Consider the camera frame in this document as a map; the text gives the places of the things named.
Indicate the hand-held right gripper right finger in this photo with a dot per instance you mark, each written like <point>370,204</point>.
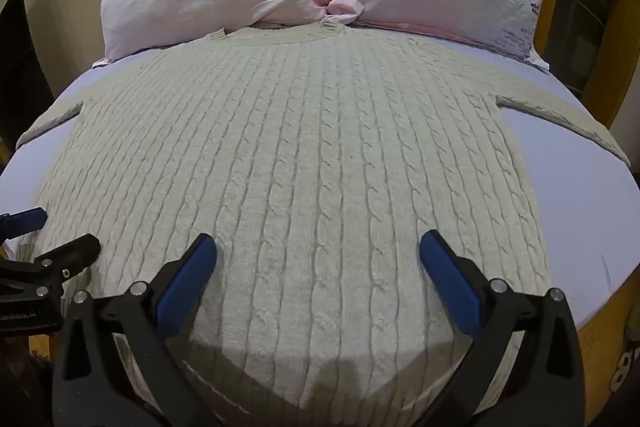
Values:
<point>450,277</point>

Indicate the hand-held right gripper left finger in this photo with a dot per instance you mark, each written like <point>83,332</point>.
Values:
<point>185,277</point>

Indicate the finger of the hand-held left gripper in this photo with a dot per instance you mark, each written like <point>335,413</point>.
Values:
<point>75,254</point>
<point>27,221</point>

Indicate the lavender bed sheet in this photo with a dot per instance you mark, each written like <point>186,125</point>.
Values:
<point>575,187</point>

